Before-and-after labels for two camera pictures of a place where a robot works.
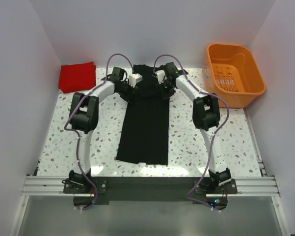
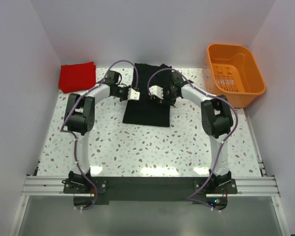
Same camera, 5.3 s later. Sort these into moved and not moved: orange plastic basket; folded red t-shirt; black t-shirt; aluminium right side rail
Moved: black t-shirt
Not moved: aluminium right side rail; folded red t-shirt; orange plastic basket
